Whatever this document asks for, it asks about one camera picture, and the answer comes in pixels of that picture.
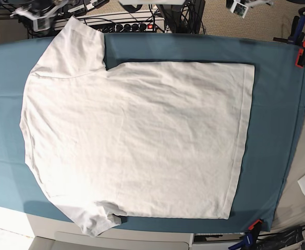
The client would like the orange black clamp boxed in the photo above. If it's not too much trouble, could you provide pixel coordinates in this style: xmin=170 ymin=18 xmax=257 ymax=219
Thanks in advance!
xmin=295 ymin=40 xmax=305 ymax=68
xmin=248 ymin=219 xmax=264 ymax=232

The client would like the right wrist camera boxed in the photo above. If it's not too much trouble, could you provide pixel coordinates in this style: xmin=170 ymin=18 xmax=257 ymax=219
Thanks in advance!
xmin=32 ymin=18 xmax=51 ymax=32

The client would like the orange black clamp bottom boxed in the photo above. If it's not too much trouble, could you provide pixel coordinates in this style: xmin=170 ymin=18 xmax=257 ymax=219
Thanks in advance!
xmin=248 ymin=219 xmax=264 ymax=232

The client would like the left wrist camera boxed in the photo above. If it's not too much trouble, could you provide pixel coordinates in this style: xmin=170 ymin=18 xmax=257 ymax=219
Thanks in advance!
xmin=226 ymin=0 xmax=249 ymax=18

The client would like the blue clamp top right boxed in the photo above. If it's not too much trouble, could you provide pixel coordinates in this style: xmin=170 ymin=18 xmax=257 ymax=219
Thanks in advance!
xmin=273 ymin=15 xmax=305 ymax=46

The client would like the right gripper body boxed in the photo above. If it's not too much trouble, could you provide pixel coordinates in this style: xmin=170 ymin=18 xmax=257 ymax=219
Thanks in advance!
xmin=10 ymin=1 xmax=71 ymax=20

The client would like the blue clamp bottom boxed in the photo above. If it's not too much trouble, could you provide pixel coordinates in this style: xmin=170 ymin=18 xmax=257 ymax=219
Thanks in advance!
xmin=228 ymin=232 xmax=259 ymax=250

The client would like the black cable bundle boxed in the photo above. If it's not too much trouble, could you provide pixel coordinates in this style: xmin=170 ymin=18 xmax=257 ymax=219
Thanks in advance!
xmin=149 ymin=0 xmax=206 ymax=34

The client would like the orange black clamp right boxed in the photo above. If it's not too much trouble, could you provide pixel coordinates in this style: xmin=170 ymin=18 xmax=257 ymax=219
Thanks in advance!
xmin=295 ymin=40 xmax=305 ymax=68

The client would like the blue clamp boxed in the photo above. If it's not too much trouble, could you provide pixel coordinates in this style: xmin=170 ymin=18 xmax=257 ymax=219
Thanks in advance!
xmin=273 ymin=15 xmax=305 ymax=46
xmin=228 ymin=232 xmax=259 ymax=250

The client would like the black power strip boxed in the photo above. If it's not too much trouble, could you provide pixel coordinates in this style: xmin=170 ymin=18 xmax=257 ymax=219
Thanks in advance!
xmin=91 ymin=22 xmax=164 ymax=33

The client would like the white T-shirt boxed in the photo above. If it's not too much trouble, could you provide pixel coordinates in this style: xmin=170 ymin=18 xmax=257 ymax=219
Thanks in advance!
xmin=20 ymin=17 xmax=255 ymax=236

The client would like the teal table cloth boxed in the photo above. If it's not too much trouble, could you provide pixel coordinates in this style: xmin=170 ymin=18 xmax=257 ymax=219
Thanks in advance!
xmin=0 ymin=33 xmax=305 ymax=233

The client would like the white drawer cabinet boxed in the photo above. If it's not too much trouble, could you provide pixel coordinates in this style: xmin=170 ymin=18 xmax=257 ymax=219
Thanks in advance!
xmin=27 ymin=214 xmax=193 ymax=249

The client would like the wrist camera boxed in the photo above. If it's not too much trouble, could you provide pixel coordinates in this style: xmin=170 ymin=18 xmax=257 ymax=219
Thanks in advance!
xmin=226 ymin=0 xmax=249 ymax=18
xmin=32 ymin=18 xmax=51 ymax=32

